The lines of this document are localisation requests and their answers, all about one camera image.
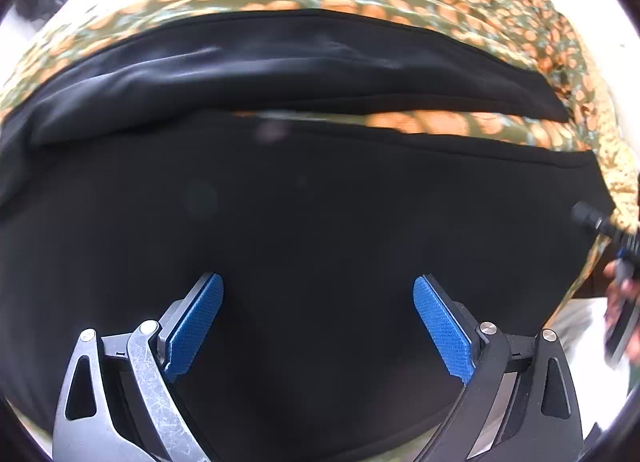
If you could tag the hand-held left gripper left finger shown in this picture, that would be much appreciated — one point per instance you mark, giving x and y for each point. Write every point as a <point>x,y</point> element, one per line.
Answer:
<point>197,322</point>

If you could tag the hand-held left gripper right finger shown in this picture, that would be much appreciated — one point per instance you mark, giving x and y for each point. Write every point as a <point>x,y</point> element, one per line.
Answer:
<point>442,327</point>

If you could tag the black pants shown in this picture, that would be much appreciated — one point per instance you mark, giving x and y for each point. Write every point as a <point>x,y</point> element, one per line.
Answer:
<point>300,217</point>

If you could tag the person's right hand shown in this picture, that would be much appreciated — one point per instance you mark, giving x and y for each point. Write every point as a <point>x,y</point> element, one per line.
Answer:
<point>620,292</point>

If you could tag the light grey cloth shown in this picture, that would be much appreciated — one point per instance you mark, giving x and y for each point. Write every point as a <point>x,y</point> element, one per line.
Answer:
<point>580,327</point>

